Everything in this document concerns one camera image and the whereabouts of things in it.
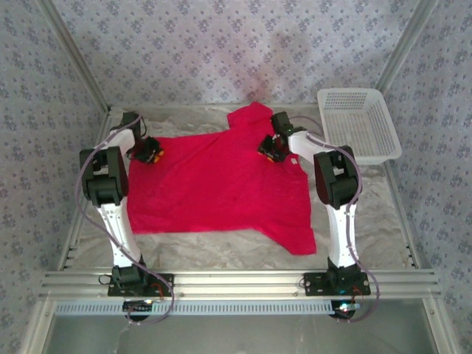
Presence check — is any red t-shirt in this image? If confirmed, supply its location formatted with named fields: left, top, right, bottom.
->
left=127, top=102, right=318, bottom=257

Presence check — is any white perforated plastic basket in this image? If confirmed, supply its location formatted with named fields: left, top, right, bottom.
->
left=316, top=88, right=402, bottom=166

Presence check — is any black controller board with LED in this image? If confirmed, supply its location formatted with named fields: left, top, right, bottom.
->
left=329, top=300, right=361, bottom=322
left=123, top=300, right=155, bottom=322

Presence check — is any grey metal sheet panel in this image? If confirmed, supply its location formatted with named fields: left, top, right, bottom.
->
left=46, top=315, right=442, bottom=354

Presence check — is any aluminium frame post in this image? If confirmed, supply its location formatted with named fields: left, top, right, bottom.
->
left=375, top=0, right=442, bottom=93
left=35, top=0, right=114, bottom=114

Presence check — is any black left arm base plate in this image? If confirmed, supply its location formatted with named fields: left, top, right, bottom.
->
left=108, top=271, right=175, bottom=298

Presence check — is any grooved aluminium mounting rail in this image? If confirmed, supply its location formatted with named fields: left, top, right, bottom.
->
left=38, top=268, right=443, bottom=300

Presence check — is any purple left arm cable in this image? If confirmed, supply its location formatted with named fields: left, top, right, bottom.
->
left=74, top=113, right=177, bottom=326

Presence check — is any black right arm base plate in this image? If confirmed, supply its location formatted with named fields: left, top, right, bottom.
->
left=302, top=271, right=372, bottom=296

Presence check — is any white slotted cable duct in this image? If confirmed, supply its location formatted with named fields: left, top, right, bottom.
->
left=55, top=299, right=335, bottom=317

